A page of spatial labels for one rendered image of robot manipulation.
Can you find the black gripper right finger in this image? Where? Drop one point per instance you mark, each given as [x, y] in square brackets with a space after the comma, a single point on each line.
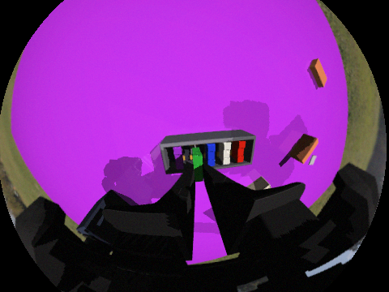
[235, 206]

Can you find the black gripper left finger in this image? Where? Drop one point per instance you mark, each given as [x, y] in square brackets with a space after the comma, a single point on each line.
[172, 215]

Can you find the purple fuse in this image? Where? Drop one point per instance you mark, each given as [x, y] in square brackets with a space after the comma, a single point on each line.
[179, 161]

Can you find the green fuse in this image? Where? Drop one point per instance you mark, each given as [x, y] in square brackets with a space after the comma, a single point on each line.
[198, 164]

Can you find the blue fuse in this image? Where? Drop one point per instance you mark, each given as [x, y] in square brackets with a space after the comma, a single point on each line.
[210, 147]

